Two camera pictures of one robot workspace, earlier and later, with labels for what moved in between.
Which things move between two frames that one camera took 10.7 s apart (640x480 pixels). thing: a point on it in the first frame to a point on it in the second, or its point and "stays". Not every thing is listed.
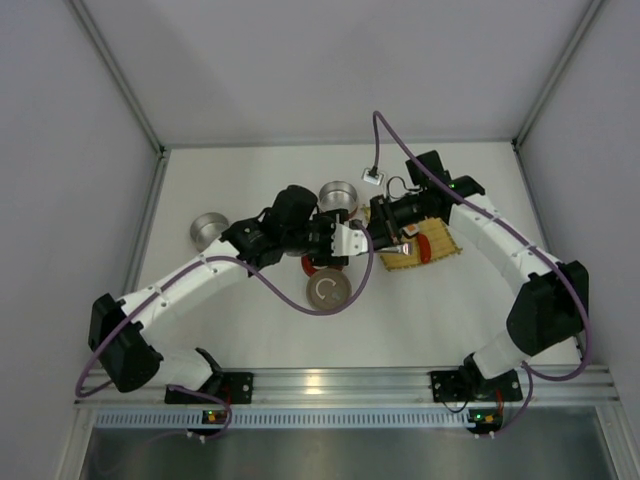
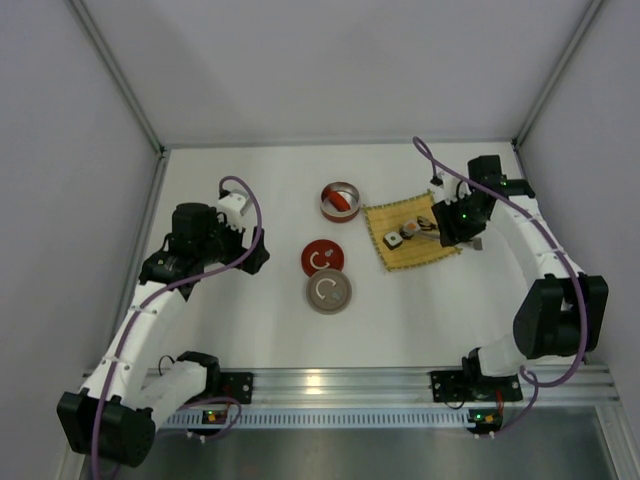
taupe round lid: x=328 y=288 stays
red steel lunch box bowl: x=338 y=195 stays
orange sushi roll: x=410 y=230 stays
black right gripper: x=382 y=223 to x=447 y=228
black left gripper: x=324 y=240 to x=253 y=251
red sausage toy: x=424 y=247 to x=336 y=199
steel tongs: x=404 y=248 to x=430 y=229
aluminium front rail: x=372 y=388 stays
